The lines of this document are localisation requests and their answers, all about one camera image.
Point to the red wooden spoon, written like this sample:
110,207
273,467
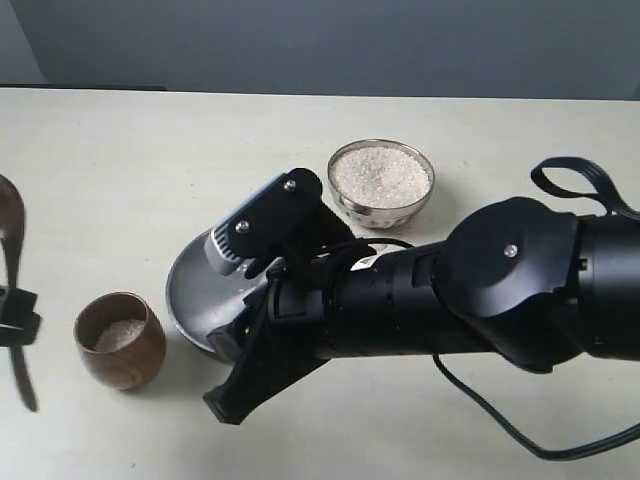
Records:
13,217

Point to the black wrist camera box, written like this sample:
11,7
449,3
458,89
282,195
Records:
263,220

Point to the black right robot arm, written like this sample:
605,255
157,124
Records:
515,278

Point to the steel bowl of rice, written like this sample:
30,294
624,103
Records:
380,183

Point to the round steel plate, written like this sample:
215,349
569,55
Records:
211,301

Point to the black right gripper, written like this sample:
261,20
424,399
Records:
262,307

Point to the brown wooden cup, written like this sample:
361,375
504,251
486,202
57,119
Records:
120,340

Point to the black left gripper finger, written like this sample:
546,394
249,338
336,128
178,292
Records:
19,321

